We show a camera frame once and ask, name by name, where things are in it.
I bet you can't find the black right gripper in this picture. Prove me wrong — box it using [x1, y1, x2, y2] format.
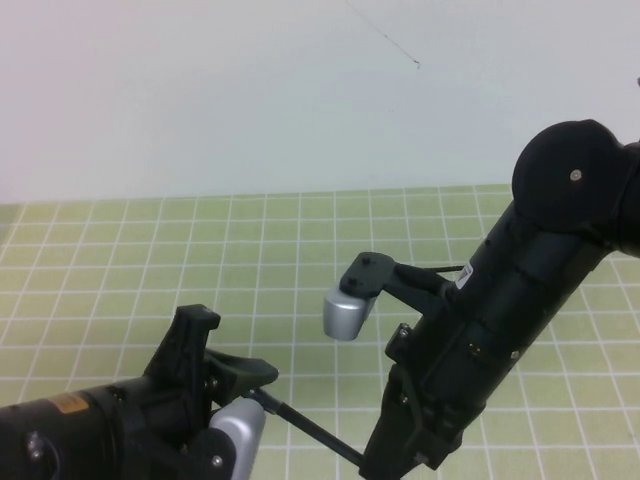
[357, 319, 519, 480]

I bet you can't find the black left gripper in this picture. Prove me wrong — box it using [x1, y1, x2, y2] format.
[102, 303, 280, 451]

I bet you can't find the black pen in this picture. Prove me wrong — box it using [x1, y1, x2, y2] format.
[269, 398, 367, 465]

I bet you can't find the green grid cutting mat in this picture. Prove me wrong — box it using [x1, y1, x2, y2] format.
[0, 182, 640, 480]

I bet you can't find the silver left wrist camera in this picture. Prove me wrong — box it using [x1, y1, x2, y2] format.
[209, 399, 267, 480]

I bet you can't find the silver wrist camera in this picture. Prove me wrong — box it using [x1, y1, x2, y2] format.
[209, 399, 267, 480]
[322, 286, 382, 343]

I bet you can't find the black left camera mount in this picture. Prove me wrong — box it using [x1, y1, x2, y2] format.
[172, 427, 236, 480]

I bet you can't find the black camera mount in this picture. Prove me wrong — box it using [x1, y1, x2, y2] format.
[172, 427, 236, 480]
[339, 252, 459, 321]

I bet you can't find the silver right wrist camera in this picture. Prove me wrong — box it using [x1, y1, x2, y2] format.
[322, 286, 382, 343]

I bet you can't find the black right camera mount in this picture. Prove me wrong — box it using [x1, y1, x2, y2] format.
[339, 252, 459, 321]

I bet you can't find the thin black camera cable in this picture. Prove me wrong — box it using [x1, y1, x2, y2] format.
[399, 263, 475, 275]

